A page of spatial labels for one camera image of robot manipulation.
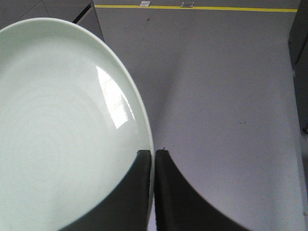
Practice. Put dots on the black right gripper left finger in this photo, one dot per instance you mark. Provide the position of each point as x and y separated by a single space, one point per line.
126 207

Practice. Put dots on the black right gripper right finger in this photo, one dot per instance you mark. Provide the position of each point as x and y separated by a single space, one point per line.
179 207

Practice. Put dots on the light green round plate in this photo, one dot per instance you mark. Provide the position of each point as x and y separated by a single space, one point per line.
71 123

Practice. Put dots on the grey left cabinet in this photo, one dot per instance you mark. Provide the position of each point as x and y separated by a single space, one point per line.
80 12

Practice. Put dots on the grey right counter cabinet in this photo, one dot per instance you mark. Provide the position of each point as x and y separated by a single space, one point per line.
298 49

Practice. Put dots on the yellow floor tape line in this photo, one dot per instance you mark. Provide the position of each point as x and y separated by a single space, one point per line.
205 8

